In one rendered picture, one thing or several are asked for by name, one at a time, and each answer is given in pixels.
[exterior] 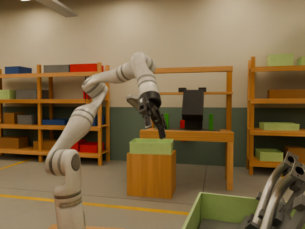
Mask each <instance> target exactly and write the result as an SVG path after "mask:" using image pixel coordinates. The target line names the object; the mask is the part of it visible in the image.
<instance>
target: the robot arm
mask: <svg viewBox="0 0 305 229"><path fill-rule="evenodd" d="M156 67H157V65H156V62H155V61H154V60H153V59H151V58H150V57H148V56H147V55H146V54H144V53H143V52H136V53H134V54H133V55H132V57H131V60H130V62H127V63H124V64H122V65H121V66H119V67H117V68H115V69H112V70H109V71H105V72H101V73H98V74H94V75H92V76H90V77H88V78H87V79H86V80H85V81H84V82H83V84H82V89H83V91H84V92H85V93H86V94H88V95H89V96H90V97H91V98H92V102H91V103H89V104H86V105H82V106H80V107H77V108H76V109H75V110H74V111H73V113H72V114H71V116H70V119H69V121H68V123H67V125H66V126H65V129H64V130H63V132H62V134H61V135H60V137H59V138H58V140H57V141H56V143H55V144H54V146H53V147H52V149H51V150H50V151H49V153H48V155H47V157H46V160H45V165H44V167H45V171H46V173H47V174H49V175H52V176H65V183H63V184H60V185H58V186H57V187H55V188H54V203H55V211H56V220H57V229H86V224H85V215H84V210H83V204H82V195H81V183H82V178H81V161H80V156H79V153H78V151H77V150H75V149H71V147H72V146H73V145H74V144H75V143H77V142H78V141H79V140H80V139H82V138H83V137H84V136H85V135H86V134H87V133H88V132H89V131H90V129H91V126H92V124H93V121H94V119H95V116H96V114H97V111H98V109H99V108H100V105H101V104H102V102H103V100H104V98H105V97H106V95H107V93H108V87H107V85H106V84H105V83H114V84H121V83H124V82H126V81H129V80H131V79H137V83H138V95H127V96H126V100H127V102H128V103H129V104H130V105H131V106H133V107H134V108H135V109H137V110H138V111H139V114H142V117H143V118H144V123H145V128H146V129H149V128H151V127H152V121H153V123H154V125H156V126H157V128H158V133H159V138H160V139H164V138H166V133H165V129H167V124H166V121H165V117H164V114H160V113H161V112H160V110H159V107H160V106H161V104H162V102H161V97H160V93H159V89H158V86H157V82H156V78H155V75H154V71H155V70H156ZM151 120H152V121H151ZM156 120H158V121H157V122H156Z"/></svg>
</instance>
